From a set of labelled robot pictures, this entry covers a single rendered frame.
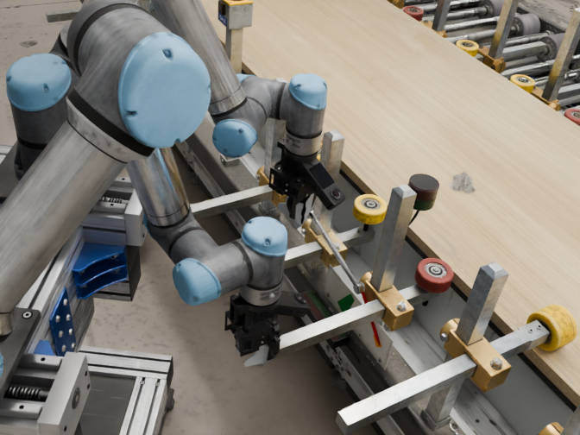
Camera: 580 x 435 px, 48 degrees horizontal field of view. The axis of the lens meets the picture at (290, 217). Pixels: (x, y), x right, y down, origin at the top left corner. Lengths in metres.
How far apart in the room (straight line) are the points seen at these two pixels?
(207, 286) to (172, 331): 1.44
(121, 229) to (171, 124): 0.69
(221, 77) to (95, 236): 0.49
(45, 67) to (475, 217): 1.02
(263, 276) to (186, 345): 1.35
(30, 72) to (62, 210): 0.59
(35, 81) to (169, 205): 0.40
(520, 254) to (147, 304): 1.47
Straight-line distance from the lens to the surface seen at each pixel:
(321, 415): 2.28
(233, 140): 1.18
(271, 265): 1.09
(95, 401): 2.06
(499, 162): 1.90
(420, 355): 1.69
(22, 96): 1.33
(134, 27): 0.79
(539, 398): 1.53
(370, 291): 1.46
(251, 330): 1.21
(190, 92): 0.76
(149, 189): 1.03
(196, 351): 2.41
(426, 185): 1.31
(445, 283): 1.46
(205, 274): 1.03
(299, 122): 1.30
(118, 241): 1.46
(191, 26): 1.14
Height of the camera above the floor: 1.88
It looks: 40 degrees down
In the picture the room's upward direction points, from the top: 7 degrees clockwise
